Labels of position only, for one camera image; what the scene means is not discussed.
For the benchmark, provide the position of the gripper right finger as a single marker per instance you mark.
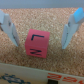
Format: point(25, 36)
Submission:
point(70, 28)

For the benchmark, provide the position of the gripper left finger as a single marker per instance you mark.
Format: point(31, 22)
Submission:
point(9, 28)

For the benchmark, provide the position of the pink block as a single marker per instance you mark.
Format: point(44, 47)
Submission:
point(36, 42)

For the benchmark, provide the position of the wooden drawer box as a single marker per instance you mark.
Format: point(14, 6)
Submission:
point(36, 74)

